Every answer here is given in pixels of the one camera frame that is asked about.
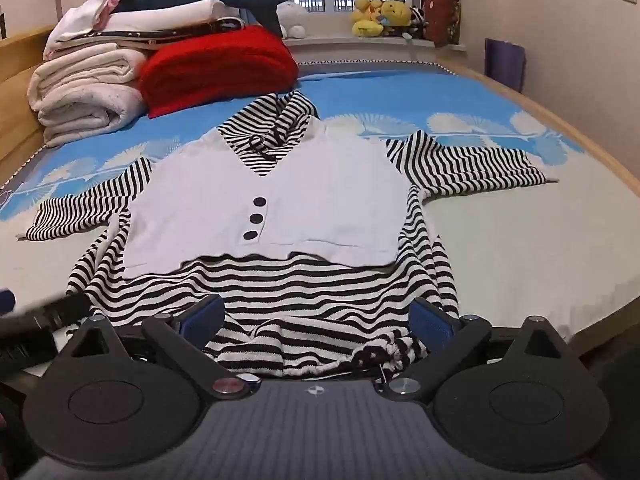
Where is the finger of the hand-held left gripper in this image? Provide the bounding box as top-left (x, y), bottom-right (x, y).
top-left (0, 292), bottom-right (92, 334)

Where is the yellow duck plush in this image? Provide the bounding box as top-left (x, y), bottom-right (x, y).
top-left (351, 0), bottom-right (386, 37)

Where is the white folded quilt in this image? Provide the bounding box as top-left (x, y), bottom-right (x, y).
top-left (27, 42), bottom-right (148, 148)

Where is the dark patterned cloth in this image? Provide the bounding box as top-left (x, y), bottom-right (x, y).
top-left (90, 16), bottom-right (246, 51)

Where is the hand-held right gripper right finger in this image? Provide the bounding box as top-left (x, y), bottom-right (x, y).
top-left (382, 297), bottom-right (581, 401)

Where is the purple box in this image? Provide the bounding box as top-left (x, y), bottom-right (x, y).
top-left (484, 37), bottom-right (527, 92)

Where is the white window ledge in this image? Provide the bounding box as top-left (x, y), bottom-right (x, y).
top-left (285, 35), bottom-right (466, 63)

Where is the white folded blanket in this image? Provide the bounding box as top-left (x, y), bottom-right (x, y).
top-left (42, 0), bottom-right (241, 58)

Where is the white plush toy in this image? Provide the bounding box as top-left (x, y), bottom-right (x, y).
top-left (275, 0), bottom-right (307, 40)

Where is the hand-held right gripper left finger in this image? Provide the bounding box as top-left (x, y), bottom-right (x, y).
top-left (50, 294), bottom-right (260, 401)

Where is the yellow bear plush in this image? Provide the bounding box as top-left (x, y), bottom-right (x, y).
top-left (380, 0), bottom-right (412, 36)

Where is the zebra striped plush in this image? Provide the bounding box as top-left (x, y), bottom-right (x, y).
top-left (407, 5), bottom-right (430, 41)

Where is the striped dress with white vest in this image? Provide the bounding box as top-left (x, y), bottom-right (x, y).
top-left (15, 91), bottom-right (561, 381)

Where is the dark red cushion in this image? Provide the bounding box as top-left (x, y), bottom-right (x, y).
top-left (424, 0), bottom-right (462, 47)

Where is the blue white patterned bed sheet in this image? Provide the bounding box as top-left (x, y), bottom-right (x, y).
top-left (0, 62), bottom-right (640, 361)

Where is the red folded blanket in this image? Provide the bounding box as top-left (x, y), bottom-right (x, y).
top-left (139, 25), bottom-right (301, 118)

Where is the pink white garment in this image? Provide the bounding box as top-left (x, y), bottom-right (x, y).
top-left (50, 0), bottom-right (121, 41)

